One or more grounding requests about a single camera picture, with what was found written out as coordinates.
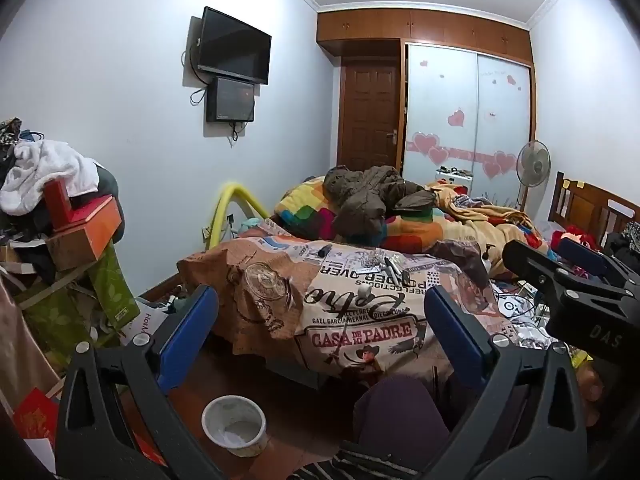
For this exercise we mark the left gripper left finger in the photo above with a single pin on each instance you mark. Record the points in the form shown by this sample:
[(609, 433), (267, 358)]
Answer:
[(93, 438)]

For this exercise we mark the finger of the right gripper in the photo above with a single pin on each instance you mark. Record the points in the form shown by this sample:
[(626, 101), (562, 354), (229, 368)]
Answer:
[(542, 262), (593, 262)]

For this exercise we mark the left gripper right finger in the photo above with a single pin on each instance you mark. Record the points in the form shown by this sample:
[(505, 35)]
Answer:
[(527, 421)]

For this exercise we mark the white ointment tube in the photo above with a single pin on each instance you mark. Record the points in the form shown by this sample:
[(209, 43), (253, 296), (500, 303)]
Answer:
[(398, 262)]

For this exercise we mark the black sharpie marker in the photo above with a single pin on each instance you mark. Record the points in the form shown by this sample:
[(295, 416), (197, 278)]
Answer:
[(390, 271)]

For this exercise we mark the person's right hand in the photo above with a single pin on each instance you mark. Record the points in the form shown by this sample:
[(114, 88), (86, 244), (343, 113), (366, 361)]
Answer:
[(590, 388)]

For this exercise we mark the wooden headboard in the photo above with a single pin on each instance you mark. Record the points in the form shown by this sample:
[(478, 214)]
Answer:
[(589, 208)]

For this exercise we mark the white standing fan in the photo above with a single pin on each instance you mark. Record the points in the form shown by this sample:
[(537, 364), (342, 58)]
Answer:
[(533, 167)]

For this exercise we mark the green leaf pattern bag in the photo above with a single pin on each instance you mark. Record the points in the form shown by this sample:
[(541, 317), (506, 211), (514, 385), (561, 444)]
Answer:
[(90, 303)]

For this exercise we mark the purple trouser knee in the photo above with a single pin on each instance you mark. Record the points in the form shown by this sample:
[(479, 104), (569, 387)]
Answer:
[(398, 418)]

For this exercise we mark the sliding wardrobe with hearts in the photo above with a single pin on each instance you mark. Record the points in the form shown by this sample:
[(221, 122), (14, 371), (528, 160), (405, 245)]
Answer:
[(467, 117)]

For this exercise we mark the brown puffer jacket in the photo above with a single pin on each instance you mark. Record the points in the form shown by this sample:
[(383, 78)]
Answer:
[(363, 200)]

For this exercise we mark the newspaper print quilt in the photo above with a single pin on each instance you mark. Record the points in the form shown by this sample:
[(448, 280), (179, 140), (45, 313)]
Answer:
[(337, 316)]

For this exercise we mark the orange shoe box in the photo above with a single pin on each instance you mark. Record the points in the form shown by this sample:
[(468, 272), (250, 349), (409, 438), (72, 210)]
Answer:
[(84, 242)]

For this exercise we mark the brown wooden door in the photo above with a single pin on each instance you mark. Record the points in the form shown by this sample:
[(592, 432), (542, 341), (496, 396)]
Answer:
[(368, 117)]

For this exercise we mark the colourful checked blanket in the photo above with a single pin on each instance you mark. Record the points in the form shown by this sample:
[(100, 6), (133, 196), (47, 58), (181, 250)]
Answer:
[(306, 213)]

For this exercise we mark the red box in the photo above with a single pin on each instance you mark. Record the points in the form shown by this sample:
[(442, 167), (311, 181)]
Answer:
[(58, 203)]

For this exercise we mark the yellow foam tube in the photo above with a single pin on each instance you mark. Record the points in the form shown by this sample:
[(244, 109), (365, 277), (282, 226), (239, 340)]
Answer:
[(233, 198)]

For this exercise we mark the white cloth pile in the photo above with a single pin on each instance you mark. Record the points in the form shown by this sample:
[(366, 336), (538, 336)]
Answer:
[(39, 162)]

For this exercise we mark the small black wall monitor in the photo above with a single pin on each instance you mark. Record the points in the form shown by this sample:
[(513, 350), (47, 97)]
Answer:
[(229, 100)]

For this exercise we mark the wall mounted black television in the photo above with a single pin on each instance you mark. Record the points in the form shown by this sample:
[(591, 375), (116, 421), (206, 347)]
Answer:
[(229, 47)]

